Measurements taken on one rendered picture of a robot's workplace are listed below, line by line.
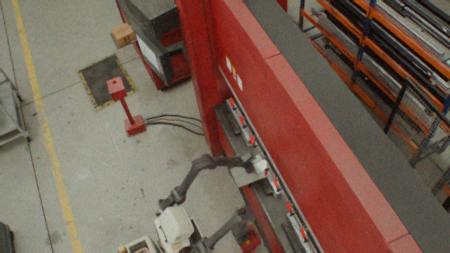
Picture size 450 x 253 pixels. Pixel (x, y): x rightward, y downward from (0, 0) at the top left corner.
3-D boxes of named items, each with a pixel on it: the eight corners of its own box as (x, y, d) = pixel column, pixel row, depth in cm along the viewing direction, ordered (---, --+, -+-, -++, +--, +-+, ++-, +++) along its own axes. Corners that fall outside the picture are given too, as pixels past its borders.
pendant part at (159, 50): (143, 59, 363) (133, 30, 335) (154, 53, 367) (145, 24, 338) (167, 86, 340) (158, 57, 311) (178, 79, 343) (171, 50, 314)
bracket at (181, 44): (164, 52, 381) (162, 47, 375) (187, 44, 384) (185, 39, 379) (176, 79, 358) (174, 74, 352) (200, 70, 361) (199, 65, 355)
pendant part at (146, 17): (145, 64, 379) (119, -9, 312) (166, 52, 386) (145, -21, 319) (171, 93, 352) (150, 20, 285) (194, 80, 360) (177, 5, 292)
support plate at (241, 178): (229, 169, 312) (229, 169, 311) (259, 158, 316) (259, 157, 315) (238, 187, 302) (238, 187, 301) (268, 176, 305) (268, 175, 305)
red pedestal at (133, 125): (124, 126, 477) (101, 80, 410) (143, 119, 480) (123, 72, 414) (127, 138, 465) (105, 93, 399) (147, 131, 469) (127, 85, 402)
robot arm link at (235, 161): (198, 158, 260) (207, 170, 255) (203, 152, 258) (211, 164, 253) (234, 158, 294) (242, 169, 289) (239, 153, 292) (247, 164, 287)
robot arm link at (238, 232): (240, 206, 244) (249, 221, 239) (247, 202, 246) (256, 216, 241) (228, 230, 278) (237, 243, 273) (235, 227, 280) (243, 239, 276)
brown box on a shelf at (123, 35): (110, 34, 432) (106, 25, 422) (131, 25, 437) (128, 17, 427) (117, 49, 415) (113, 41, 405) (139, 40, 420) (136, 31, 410)
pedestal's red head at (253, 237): (231, 232, 314) (230, 224, 300) (248, 223, 318) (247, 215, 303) (243, 254, 303) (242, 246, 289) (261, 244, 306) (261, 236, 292)
